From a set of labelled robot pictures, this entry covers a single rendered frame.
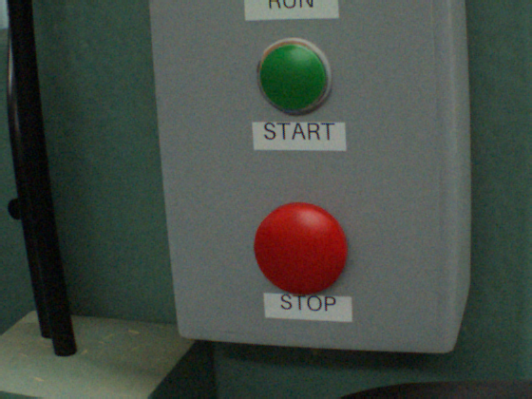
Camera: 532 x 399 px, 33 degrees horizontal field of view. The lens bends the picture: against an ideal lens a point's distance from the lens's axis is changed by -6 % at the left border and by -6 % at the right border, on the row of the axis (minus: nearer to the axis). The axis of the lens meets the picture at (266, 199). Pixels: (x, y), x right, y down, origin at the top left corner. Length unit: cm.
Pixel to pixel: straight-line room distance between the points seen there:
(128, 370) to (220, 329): 5
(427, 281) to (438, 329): 2
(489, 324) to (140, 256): 15
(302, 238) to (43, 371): 13
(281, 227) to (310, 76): 5
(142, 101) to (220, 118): 8
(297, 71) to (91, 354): 16
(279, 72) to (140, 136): 11
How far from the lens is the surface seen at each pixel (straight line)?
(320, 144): 30
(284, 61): 29
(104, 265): 41
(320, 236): 30
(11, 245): 49
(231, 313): 33
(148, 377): 36
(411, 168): 30
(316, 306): 32
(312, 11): 29
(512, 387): 35
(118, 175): 40
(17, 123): 39
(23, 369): 38
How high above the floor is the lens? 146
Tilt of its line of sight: 16 degrees down
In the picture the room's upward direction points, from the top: 4 degrees counter-clockwise
